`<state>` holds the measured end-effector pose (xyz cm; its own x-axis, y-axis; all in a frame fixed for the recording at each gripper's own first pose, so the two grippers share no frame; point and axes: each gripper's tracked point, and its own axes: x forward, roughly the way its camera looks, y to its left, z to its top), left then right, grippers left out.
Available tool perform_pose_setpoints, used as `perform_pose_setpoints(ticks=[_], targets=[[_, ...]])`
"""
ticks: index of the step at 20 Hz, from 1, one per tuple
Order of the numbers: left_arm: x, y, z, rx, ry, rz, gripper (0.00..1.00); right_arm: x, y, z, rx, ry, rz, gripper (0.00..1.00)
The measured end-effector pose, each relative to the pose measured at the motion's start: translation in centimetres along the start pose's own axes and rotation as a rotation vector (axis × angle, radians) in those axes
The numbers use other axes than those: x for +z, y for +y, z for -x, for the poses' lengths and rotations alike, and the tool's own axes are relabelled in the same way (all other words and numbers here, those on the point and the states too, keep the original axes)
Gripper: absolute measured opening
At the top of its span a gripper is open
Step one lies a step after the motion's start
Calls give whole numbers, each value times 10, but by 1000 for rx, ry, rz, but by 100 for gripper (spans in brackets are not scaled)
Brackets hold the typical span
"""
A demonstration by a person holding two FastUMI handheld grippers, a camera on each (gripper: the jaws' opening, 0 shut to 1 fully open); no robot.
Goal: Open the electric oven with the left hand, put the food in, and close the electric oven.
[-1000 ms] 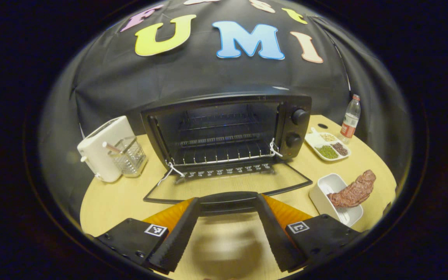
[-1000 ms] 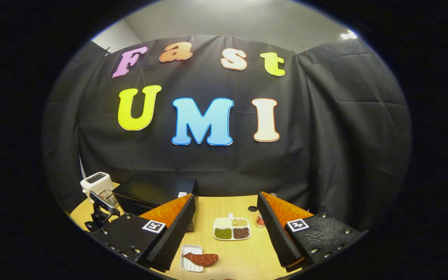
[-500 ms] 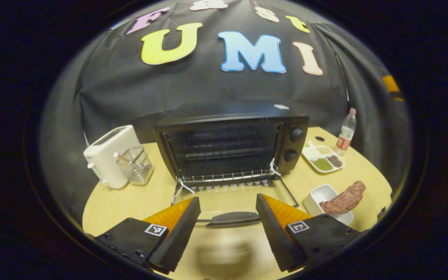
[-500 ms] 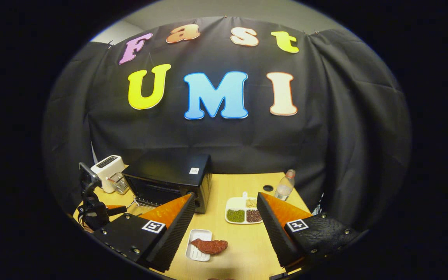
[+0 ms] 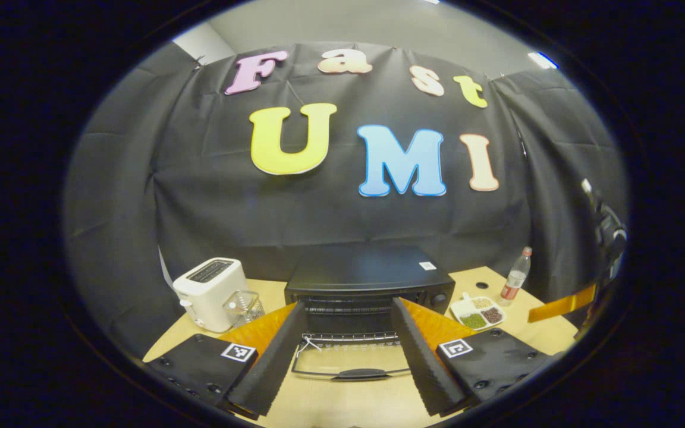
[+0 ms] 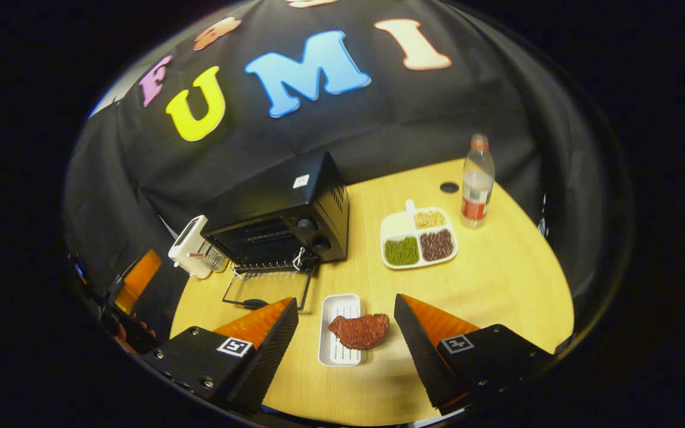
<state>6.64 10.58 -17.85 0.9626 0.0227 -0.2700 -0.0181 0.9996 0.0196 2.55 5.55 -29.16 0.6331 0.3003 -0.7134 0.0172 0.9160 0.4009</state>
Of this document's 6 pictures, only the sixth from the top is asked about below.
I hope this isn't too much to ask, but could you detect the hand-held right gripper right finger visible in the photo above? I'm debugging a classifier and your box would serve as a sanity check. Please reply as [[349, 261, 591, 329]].
[[394, 294, 557, 416]]

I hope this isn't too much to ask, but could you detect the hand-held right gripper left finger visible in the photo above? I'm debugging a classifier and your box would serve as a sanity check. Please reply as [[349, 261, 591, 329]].
[[140, 297, 300, 416]]

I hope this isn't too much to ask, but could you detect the red meat steak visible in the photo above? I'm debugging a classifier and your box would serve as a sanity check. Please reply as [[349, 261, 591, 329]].
[[328, 313, 391, 350]]

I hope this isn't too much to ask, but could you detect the black electric oven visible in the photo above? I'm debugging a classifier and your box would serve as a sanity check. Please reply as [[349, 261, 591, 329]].
[[203, 152, 350, 313]]

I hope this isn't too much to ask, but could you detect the white toaster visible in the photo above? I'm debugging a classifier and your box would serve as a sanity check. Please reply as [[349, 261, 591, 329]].
[[168, 215, 212, 279]]

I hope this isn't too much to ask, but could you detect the white ribbed tray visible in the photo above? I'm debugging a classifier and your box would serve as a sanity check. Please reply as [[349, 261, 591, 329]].
[[318, 294, 368, 367]]

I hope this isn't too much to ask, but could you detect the pile of green beans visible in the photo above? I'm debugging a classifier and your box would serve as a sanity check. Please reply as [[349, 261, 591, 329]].
[[384, 237, 420, 266]]

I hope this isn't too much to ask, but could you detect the pile of red beans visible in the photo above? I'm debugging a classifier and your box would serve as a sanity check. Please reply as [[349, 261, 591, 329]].
[[420, 229, 455, 262]]

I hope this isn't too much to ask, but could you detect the white divided plate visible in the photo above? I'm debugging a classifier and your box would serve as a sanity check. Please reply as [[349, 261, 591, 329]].
[[380, 200, 459, 270]]

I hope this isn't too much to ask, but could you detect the pile of yellow beans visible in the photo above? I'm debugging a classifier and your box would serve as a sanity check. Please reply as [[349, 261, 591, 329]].
[[414, 210, 447, 229]]

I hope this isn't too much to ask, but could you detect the clear plastic water bottle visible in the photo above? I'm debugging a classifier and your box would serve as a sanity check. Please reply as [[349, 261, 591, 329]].
[[460, 134, 495, 229]]

